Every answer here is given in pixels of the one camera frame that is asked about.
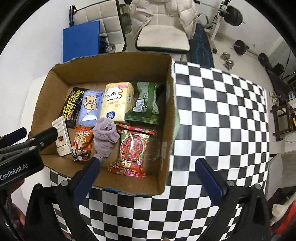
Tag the black exercise machine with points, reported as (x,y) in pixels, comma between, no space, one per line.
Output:
(277,83)

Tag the dark wooden stool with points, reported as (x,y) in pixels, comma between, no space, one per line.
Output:
(281,129)

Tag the large clear water bottle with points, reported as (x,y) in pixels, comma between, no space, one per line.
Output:
(127,22)

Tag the pair of white shoes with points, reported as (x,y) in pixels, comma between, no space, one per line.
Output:
(274,98)

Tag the red plastic bag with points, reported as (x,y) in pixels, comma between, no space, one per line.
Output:
(289,220)

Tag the white puffer jacket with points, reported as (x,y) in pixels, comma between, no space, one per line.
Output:
(185,16)

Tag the white padded chair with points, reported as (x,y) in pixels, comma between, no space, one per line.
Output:
(99,16)

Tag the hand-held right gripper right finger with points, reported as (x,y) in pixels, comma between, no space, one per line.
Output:
(209,180)

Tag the yellow tissue pack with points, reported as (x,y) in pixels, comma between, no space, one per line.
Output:
(116,99)

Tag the black-white checkered tablecloth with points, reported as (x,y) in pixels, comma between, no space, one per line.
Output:
(219,115)

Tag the grey-purple sock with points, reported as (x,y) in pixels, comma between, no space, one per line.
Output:
(104,136)

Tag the black and yellow packet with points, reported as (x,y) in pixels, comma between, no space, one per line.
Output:
(72,106)

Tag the grey folding chair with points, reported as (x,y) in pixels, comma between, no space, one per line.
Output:
(282,166)

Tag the chrome dumbbell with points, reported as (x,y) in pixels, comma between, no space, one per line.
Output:
(224,56)
(229,64)

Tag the small white carton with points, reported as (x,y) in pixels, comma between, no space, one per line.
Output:
(62,136)

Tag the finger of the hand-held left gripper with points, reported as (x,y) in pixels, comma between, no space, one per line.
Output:
(46,136)
(13,135)

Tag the white bench press rack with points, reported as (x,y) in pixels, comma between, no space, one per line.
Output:
(218,25)

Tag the round metal object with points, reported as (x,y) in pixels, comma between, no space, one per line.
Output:
(110,47)

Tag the blue tissue pack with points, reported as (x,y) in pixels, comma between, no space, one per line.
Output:
(90,106)

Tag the white office chair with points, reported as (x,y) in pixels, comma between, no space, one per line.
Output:
(161,37)

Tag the orange-brown snack packet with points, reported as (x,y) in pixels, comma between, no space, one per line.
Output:
(81,141)

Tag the red snack packet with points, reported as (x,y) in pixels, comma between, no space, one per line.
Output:
(131,150)

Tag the black bench pad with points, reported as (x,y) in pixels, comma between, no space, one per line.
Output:
(201,46)

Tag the cardboard box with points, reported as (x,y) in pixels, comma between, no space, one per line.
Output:
(115,69)

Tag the blue board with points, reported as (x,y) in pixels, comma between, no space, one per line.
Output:
(81,39)

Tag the barbell with black plates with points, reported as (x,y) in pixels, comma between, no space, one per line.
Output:
(234,15)

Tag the green snack packet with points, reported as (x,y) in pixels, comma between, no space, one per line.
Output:
(145,104)

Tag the small black barbell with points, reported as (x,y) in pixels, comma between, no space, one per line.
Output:
(240,46)

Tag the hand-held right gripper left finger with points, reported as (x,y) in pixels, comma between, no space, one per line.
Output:
(85,176)

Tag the white plush goose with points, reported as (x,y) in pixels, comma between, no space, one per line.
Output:
(277,209)

